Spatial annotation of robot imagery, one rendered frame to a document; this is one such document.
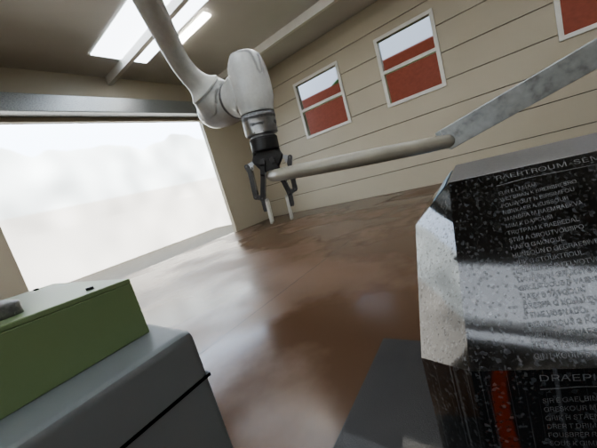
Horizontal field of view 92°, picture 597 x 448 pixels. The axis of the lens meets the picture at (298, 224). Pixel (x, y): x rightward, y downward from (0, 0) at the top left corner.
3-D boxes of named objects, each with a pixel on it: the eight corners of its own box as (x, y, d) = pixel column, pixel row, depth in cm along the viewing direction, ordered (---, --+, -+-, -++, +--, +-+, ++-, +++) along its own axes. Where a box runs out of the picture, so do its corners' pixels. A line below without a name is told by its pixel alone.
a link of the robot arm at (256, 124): (272, 107, 72) (277, 132, 73) (276, 113, 81) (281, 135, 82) (236, 116, 73) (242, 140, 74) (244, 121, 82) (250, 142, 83)
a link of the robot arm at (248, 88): (285, 108, 77) (256, 121, 86) (272, 44, 74) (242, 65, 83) (252, 108, 69) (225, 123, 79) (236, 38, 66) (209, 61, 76)
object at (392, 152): (442, 147, 94) (441, 137, 93) (479, 144, 49) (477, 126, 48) (301, 173, 111) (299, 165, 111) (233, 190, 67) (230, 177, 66)
